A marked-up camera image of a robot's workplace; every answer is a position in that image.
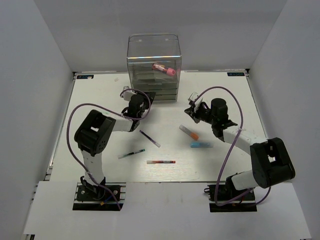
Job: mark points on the green pen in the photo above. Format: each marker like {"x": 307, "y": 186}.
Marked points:
{"x": 131, "y": 153}

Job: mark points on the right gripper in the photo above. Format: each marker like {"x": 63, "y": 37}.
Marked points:
{"x": 195, "y": 115}

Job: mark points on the pink glue bottle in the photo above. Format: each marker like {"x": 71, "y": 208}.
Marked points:
{"x": 162, "y": 68}

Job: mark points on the purple pen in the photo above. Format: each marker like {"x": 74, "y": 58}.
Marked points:
{"x": 150, "y": 139}

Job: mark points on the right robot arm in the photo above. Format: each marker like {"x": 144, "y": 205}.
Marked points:
{"x": 270, "y": 160}

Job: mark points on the clear organizer lid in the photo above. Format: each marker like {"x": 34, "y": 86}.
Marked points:
{"x": 153, "y": 45}

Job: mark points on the orange capped marker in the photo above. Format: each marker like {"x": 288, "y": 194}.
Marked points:
{"x": 190, "y": 133}

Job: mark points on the blue eraser case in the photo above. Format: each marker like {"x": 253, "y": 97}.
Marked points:
{"x": 201, "y": 145}

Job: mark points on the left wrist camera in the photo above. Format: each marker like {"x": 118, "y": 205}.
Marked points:
{"x": 127, "y": 93}

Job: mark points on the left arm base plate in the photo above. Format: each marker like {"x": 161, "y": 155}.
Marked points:
{"x": 86, "y": 200}

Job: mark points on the clear drawer organizer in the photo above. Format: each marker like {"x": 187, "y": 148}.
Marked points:
{"x": 144, "y": 78}

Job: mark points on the red pen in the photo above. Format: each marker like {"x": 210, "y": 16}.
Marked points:
{"x": 149, "y": 162}

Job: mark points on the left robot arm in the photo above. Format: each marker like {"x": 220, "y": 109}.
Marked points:
{"x": 95, "y": 131}

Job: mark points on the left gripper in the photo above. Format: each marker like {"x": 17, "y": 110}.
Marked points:
{"x": 151, "y": 95}

